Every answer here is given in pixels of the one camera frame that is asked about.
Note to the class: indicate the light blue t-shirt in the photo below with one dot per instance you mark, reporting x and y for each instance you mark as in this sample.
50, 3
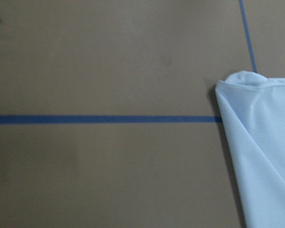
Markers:
252, 109

